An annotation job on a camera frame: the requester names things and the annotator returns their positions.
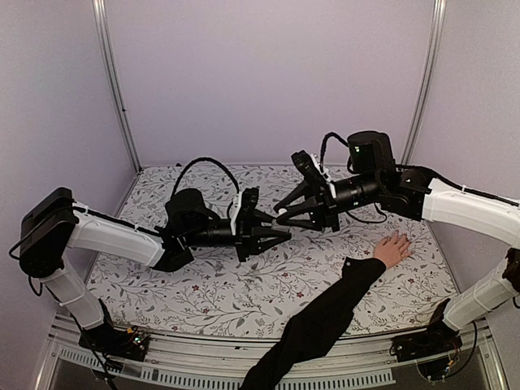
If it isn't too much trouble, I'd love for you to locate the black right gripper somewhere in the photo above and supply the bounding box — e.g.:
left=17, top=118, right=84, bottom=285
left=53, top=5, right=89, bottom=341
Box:
left=275, top=172, right=382, bottom=232

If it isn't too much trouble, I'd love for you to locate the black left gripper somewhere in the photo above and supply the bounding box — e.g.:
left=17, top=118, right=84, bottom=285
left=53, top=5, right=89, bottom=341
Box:
left=184, top=209, right=293, bottom=262

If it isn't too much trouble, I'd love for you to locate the black sleeved forearm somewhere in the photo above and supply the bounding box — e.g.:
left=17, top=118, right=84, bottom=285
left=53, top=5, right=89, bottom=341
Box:
left=240, top=258, right=386, bottom=389

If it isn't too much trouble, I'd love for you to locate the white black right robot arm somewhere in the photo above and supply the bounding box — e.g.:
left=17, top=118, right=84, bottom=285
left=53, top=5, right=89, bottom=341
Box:
left=274, top=130, right=519, bottom=354

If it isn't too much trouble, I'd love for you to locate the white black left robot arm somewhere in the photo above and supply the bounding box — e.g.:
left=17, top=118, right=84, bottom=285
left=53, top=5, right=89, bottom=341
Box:
left=8, top=187, right=292, bottom=353

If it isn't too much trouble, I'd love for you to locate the person's bare hand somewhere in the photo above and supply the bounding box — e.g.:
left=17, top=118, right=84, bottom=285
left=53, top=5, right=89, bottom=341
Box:
left=373, top=230, right=412, bottom=269

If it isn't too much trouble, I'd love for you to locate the floral patterned table mat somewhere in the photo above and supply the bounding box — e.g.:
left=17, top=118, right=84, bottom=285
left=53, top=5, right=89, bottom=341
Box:
left=83, top=163, right=458, bottom=340

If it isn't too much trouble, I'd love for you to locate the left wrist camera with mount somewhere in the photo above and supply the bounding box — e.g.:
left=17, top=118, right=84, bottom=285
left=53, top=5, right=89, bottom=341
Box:
left=229, top=187, right=259, bottom=236

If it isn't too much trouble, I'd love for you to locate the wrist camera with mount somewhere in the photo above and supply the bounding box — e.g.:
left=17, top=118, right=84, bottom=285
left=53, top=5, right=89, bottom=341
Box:
left=291, top=150, right=327, bottom=187
left=229, top=187, right=259, bottom=236

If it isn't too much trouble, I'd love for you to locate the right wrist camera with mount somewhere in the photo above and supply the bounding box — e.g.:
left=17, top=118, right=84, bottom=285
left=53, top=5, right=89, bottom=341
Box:
left=291, top=150, right=327, bottom=187

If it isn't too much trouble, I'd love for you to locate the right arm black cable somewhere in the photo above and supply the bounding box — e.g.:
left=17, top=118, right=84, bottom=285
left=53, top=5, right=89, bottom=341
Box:
left=320, top=132, right=389, bottom=224

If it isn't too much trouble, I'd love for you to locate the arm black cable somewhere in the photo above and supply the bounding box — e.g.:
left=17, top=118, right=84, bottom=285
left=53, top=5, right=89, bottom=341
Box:
left=170, top=157, right=241, bottom=204
left=320, top=132, right=389, bottom=224

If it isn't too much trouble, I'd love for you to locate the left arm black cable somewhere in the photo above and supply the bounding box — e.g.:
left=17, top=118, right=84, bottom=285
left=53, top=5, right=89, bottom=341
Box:
left=170, top=157, right=241, bottom=204

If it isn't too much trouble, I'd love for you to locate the aluminium front rail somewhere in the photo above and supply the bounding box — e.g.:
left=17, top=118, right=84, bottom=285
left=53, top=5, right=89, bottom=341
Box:
left=32, top=314, right=511, bottom=389

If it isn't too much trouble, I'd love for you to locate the right aluminium frame post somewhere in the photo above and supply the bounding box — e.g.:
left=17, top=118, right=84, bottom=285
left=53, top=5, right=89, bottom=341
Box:
left=401, top=0, right=447, bottom=165

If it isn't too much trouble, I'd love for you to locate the aluminium frame post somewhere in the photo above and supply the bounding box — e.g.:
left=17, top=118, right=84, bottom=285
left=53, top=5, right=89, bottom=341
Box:
left=401, top=0, right=447, bottom=165
left=92, top=0, right=143, bottom=174

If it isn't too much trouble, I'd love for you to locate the left aluminium frame post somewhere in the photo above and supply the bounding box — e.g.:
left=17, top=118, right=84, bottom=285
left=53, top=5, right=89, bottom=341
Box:
left=92, top=0, right=143, bottom=174

